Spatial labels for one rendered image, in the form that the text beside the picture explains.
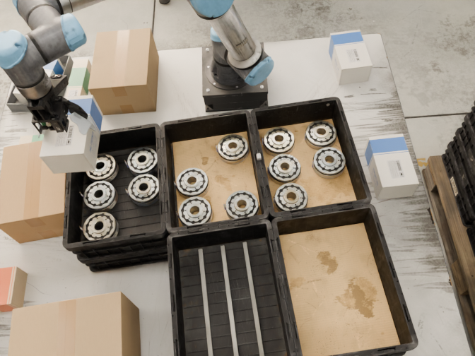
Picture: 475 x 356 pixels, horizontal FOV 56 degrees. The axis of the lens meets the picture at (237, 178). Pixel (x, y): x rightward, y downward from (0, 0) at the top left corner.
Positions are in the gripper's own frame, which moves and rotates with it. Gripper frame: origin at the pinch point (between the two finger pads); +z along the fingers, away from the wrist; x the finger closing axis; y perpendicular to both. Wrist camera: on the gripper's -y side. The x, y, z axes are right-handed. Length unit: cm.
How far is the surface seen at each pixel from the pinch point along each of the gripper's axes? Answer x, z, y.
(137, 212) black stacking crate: 12.5, 28.0, 13.5
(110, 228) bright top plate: 5.4, 25.0, 19.6
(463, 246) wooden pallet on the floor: 142, 97, 8
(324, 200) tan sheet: 72, 28, 13
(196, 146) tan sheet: 31.3, 28.1, -10.3
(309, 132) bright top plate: 70, 25, -11
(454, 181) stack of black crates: 144, 92, -23
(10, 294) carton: -27, 33, 36
